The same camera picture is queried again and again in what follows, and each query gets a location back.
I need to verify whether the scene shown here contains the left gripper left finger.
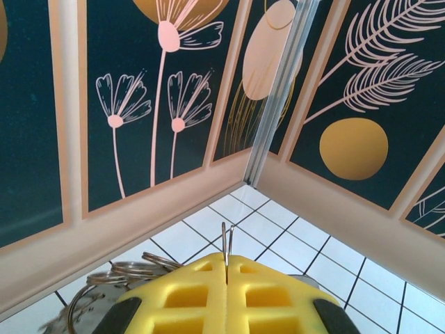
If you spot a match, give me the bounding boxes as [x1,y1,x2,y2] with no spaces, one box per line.
[92,252,229,334]

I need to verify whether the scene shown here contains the metal keyring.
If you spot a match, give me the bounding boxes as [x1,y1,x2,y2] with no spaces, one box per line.
[110,260,158,280]
[67,284,105,334]
[86,271,130,289]
[141,251,182,271]
[220,222,236,285]

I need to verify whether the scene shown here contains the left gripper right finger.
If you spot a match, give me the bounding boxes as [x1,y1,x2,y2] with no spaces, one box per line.
[227,255,362,334]

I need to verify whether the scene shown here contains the aluminium corner post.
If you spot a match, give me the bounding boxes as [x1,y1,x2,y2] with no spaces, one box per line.
[244,0,321,186]

